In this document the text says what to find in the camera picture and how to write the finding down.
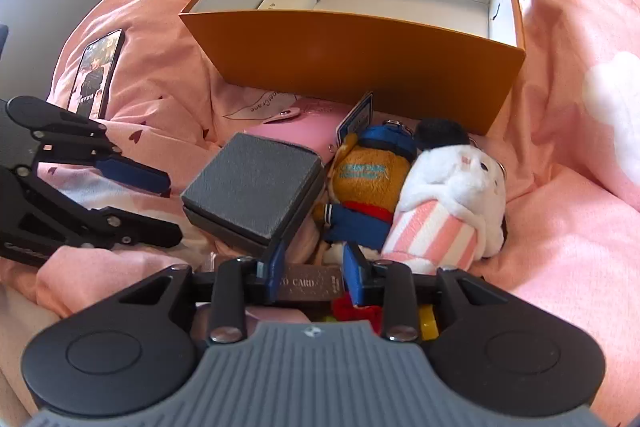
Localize pink pouch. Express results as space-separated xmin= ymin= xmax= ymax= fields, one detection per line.
xmin=250 ymin=99 xmax=361 ymax=165

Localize grey fabric box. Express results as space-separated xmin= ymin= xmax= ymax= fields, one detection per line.
xmin=180 ymin=132 xmax=326 ymax=258

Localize black smartphone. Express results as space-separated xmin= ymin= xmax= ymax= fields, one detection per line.
xmin=67 ymin=28 xmax=126 ymax=120

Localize yellow small item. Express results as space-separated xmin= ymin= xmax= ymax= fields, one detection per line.
xmin=419 ymin=304 xmax=440 ymax=340

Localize white plush toy striped body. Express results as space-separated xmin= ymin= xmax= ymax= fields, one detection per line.
xmin=382 ymin=118 xmax=507 ymax=275

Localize pink printed blanket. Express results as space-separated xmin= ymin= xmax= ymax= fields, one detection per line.
xmin=0 ymin=0 xmax=640 ymax=413

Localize blue white hang tag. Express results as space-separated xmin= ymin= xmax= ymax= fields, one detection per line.
xmin=336 ymin=92 xmax=376 ymax=142

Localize brown plush toy blue hat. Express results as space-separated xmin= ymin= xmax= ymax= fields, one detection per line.
xmin=312 ymin=122 xmax=418 ymax=254

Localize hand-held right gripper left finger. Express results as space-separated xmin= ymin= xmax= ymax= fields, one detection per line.
xmin=116 ymin=239 xmax=287 ymax=344

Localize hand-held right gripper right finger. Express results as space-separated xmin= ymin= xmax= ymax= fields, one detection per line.
xmin=342 ymin=241 xmax=511 ymax=343

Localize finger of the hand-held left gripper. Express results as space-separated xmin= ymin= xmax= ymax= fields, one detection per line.
xmin=5 ymin=96 xmax=172 ymax=198
xmin=0 ymin=167 xmax=184 ymax=250

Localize red small item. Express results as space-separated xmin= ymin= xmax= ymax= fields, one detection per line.
xmin=332 ymin=297 xmax=386 ymax=324

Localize orange cardboard box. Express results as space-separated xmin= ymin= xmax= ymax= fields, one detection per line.
xmin=179 ymin=0 xmax=527 ymax=135

